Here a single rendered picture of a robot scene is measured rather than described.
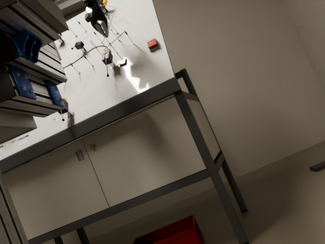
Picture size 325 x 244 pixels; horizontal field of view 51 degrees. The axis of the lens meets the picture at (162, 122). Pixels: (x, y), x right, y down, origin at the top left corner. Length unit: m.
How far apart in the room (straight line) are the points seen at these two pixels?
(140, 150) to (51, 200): 0.58
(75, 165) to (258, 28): 2.57
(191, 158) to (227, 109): 1.97
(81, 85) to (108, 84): 0.19
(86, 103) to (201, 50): 2.04
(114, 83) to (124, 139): 0.31
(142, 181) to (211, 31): 2.32
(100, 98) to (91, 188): 0.48
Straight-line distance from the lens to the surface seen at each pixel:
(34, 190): 2.03
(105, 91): 1.83
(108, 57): 1.85
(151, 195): 1.74
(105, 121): 1.73
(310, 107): 3.78
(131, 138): 1.73
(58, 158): 1.92
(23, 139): 2.04
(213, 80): 3.61
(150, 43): 1.85
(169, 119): 1.67
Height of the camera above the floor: 0.58
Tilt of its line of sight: 4 degrees up
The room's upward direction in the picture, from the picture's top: 23 degrees counter-clockwise
